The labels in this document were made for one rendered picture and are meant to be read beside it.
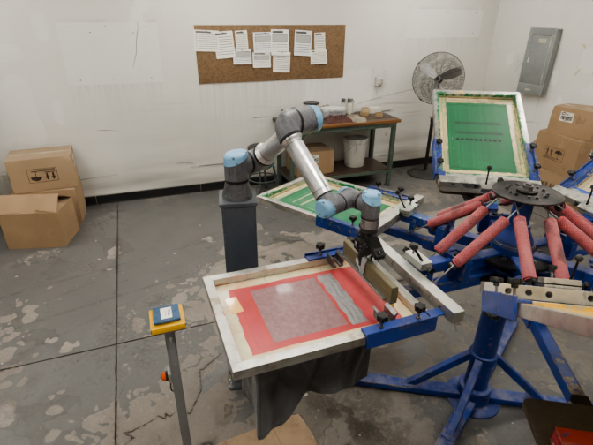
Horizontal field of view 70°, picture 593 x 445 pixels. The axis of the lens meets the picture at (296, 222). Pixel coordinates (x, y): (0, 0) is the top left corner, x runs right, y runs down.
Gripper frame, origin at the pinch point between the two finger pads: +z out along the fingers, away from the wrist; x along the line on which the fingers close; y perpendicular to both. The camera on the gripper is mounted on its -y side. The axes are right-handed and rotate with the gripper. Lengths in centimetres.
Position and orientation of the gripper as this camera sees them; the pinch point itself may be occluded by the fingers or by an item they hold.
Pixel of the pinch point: (367, 271)
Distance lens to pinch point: 180.7
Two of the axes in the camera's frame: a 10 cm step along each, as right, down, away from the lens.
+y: -3.5, -4.1, 8.4
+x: -9.4, 1.5, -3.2
